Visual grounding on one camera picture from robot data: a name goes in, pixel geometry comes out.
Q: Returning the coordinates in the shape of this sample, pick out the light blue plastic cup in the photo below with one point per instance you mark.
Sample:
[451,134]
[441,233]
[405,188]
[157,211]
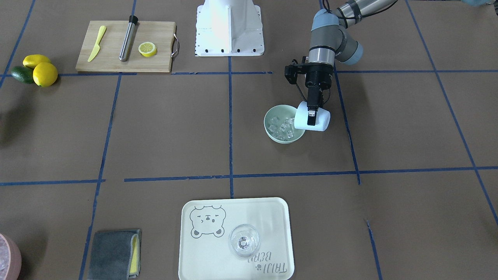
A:
[300,119]

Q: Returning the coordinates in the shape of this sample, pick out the green ceramic bowl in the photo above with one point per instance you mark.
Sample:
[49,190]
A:
[283,111]

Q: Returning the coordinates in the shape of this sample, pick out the clear ice cubes in bowl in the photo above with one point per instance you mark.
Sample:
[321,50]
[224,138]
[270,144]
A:
[281,129]

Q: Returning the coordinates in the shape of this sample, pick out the pink bowl with ice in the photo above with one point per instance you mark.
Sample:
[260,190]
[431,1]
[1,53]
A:
[11,259]

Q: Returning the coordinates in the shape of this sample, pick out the clear wine glass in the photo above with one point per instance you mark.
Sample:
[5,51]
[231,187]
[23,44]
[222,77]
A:
[244,241]

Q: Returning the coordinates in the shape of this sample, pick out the half lemon slice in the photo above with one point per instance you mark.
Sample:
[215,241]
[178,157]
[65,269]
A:
[147,49]

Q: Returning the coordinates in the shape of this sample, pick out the cream bear tray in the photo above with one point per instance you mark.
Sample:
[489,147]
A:
[204,250]

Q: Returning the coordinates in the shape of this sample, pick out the steel muddler black tip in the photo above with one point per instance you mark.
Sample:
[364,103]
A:
[129,38]

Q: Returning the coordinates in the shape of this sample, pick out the yellow plastic knife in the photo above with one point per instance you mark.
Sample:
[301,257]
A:
[97,47]

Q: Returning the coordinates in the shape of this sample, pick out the grey folded cloth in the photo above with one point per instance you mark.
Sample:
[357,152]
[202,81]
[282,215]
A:
[115,255]

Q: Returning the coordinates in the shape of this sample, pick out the yellow lemon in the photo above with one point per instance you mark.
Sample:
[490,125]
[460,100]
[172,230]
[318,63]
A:
[31,61]
[45,74]

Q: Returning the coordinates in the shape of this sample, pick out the green lime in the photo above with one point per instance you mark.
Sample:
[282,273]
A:
[22,74]

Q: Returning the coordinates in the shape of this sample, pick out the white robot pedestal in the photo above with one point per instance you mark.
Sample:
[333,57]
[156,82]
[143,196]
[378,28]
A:
[229,28]

